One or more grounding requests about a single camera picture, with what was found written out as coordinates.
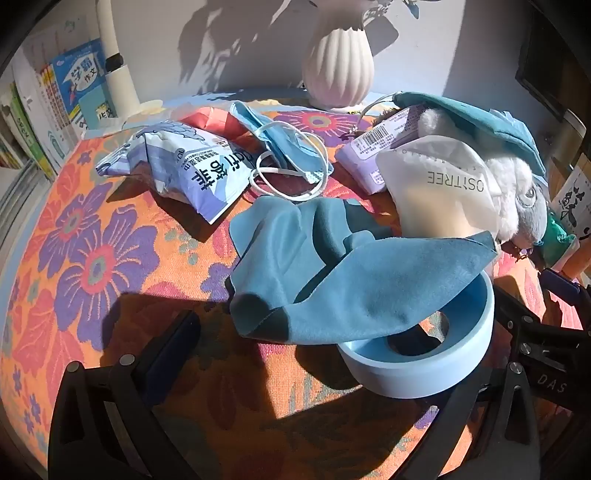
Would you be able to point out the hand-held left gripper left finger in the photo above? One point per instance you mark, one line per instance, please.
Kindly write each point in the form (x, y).
(173, 341)

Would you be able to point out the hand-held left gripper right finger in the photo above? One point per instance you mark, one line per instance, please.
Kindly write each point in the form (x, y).
(466, 415)

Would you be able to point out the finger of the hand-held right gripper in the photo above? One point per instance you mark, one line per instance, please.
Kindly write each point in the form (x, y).
(517, 318)
(561, 286)

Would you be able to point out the small green plush toy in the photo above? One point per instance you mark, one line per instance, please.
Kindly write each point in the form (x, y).
(556, 242)

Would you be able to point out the light blue round bowl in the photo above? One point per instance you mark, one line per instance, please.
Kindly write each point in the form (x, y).
(415, 374)

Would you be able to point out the brown printed storage container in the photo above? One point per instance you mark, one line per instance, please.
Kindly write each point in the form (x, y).
(572, 198)

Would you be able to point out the grey plush toy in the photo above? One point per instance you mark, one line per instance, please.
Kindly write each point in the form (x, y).
(517, 198)

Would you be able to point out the white mask pouch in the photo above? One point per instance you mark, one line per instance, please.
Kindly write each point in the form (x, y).
(438, 184)

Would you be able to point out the blue microfiber cloth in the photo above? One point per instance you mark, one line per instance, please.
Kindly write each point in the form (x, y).
(351, 277)

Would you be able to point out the blue and white snack packet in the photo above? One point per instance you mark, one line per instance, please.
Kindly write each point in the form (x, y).
(184, 166)

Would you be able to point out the white plush toy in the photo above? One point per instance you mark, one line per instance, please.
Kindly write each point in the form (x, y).
(431, 121)

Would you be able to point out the red packet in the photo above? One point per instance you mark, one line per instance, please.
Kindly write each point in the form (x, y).
(207, 120)

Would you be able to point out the purple tissue packet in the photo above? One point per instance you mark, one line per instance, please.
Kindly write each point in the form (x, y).
(364, 152)

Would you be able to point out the blue face mask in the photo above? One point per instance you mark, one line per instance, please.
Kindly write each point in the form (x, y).
(281, 143)

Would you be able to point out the floral orange tablecloth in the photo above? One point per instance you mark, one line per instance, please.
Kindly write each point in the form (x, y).
(106, 258)

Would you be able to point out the stack of magazines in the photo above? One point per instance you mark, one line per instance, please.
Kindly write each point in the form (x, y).
(21, 203)

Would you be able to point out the dark monitor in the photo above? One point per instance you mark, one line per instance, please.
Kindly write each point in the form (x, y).
(554, 69)

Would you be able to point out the row of books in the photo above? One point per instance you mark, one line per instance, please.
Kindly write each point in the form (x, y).
(64, 101)

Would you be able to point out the white ribbed vase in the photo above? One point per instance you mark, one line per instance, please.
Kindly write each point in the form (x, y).
(337, 60)

